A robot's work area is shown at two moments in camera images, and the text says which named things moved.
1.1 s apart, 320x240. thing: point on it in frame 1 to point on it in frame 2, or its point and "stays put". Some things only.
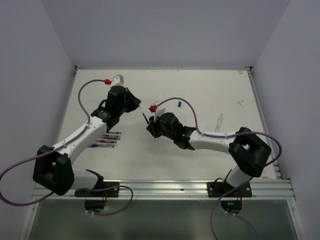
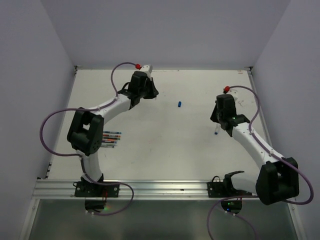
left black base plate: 113,192 stays put
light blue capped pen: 115,132 stays put
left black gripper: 134,101 to 153,92
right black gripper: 152,127 to 213,116
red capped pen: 112,135 stays put
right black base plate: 216,189 stays put
